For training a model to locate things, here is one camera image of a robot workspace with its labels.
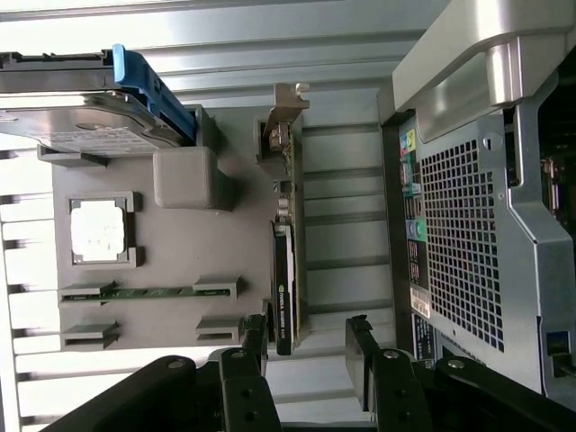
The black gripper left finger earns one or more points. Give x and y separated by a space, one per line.
243 396

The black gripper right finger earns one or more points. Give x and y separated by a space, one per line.
396 396

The green RAM stick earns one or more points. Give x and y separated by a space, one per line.
153 293

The grey parts rack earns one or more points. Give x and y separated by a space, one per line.
180 252

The open grey PC case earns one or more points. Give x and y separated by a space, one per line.
472 225

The silver CPU chip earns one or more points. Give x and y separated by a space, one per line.
98 230

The hard disk in blue caddy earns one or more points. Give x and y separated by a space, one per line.
81 117

